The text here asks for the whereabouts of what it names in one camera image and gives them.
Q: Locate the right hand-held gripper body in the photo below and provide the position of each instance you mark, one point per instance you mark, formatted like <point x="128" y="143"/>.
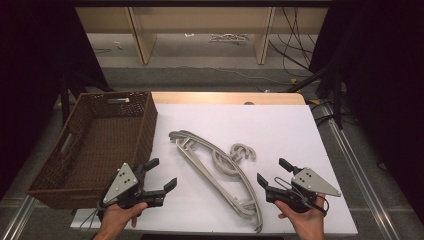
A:
<point x="313" y="183"/>

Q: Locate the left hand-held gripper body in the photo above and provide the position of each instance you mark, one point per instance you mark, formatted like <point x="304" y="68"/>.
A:
<point x="121" y="181"/>

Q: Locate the grey plastic clothes hanger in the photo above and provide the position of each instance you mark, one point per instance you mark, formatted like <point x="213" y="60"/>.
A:
<point x="204" y="142"/>
<point x="200" y="167"/>

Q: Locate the brown wicker basket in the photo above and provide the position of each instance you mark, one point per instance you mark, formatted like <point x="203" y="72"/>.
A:
<point x="100" y="146"/>

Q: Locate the person's left hand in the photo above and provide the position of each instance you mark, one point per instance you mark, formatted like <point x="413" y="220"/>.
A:
<point x="116" y="220"/>

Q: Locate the person's right hand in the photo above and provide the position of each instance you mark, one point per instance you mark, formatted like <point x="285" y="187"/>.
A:
<point x="306" y="223"/>

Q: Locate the white table cover sheet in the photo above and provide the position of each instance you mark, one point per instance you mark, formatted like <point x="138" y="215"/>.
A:
<point x="266" y="133"/>

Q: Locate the black stand legs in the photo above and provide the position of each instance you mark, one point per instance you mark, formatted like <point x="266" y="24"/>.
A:
<point x="71" y="90"/>
<point x="328" y="86"/>

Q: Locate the dark curtain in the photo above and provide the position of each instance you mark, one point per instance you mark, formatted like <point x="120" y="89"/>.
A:
<point x="383" y="83"/>
<point x="30" y="83"/>

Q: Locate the small white floor scrap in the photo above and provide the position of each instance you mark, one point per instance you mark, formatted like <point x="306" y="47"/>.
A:
<point x="117" y="45"/>

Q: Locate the small white floor marker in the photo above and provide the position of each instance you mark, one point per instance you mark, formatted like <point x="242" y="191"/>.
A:
<point x="189" y="34"/>

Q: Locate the white tangled pile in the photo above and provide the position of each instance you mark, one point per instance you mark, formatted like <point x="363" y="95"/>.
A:
<point x="229" y="37"/>

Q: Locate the beige wooden shelf unit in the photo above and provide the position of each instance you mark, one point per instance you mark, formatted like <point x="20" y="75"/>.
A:
<point x="200" y="20"/>

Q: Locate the metal floor rail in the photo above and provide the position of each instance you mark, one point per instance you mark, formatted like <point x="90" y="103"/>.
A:
<point x="360" y="173"/>
<point x="16" y="218"/>

